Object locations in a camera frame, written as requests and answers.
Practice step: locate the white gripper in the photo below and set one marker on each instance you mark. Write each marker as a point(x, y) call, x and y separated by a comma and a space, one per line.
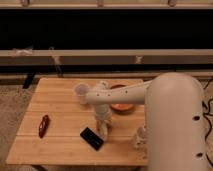
point(103, 115)

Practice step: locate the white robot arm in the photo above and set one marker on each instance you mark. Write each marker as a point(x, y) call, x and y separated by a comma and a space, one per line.
point(173, 116)

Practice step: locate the white ceramic cup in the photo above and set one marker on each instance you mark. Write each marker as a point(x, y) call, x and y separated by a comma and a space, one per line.
point(80, 91)

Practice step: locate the black rectangular block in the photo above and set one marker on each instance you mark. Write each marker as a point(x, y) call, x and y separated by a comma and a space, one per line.
point(92, 139)

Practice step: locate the orange bowl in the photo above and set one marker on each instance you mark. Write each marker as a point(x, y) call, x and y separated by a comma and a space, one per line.
point(121, 108)

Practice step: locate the wooden table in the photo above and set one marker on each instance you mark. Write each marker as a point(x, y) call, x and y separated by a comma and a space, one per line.
point(62, 144)

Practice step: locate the black bracket foot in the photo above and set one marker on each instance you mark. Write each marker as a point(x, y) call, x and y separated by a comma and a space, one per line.
point(28, 80)

